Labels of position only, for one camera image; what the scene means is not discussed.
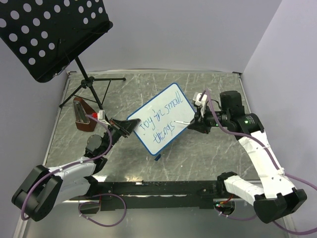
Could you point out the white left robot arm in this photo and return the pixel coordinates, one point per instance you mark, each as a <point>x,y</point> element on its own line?
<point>44,188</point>

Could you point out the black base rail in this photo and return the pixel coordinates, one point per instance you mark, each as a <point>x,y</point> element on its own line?
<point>156,194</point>

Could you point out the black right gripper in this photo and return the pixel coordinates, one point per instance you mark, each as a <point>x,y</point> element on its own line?
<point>199,128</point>

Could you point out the brown wooden metronome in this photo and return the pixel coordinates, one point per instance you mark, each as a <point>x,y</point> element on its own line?
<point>81,110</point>

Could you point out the white whiteboard marker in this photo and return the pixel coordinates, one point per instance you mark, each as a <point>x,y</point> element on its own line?
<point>182,122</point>

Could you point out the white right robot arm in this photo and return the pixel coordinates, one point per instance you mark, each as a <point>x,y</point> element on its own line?
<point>277,197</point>

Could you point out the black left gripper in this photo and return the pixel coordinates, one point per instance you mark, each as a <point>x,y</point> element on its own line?
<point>124,127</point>

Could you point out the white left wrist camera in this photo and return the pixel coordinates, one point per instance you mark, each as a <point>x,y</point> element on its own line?
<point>100,115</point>

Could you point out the black perforated music stand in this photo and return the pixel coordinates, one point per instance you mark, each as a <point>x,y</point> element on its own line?
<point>47,35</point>

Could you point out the blue framed whiteboard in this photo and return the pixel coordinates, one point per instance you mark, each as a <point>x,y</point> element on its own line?
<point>157,128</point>

